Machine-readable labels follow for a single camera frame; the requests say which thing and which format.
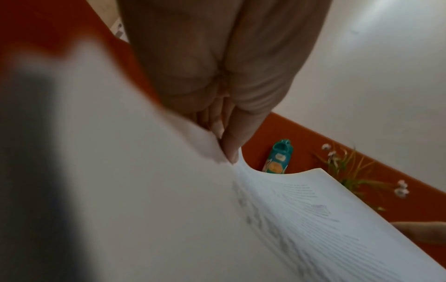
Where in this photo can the green plant with white flowers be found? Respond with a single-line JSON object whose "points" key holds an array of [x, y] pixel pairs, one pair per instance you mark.
{"points": [[352, 176]]}

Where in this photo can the teal printed bottle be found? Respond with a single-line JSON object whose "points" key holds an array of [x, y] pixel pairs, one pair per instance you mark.
{"points": [[278, 159]]}

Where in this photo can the person's right hand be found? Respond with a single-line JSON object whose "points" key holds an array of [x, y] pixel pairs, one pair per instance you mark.
{"points": [[423, 232]]}

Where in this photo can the white book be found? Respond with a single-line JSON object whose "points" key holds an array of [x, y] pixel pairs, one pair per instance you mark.
{"points": [[146, 198]]}

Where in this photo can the person's left hand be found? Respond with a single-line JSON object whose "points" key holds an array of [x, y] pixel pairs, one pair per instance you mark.
{"points": [[216, 55]]}

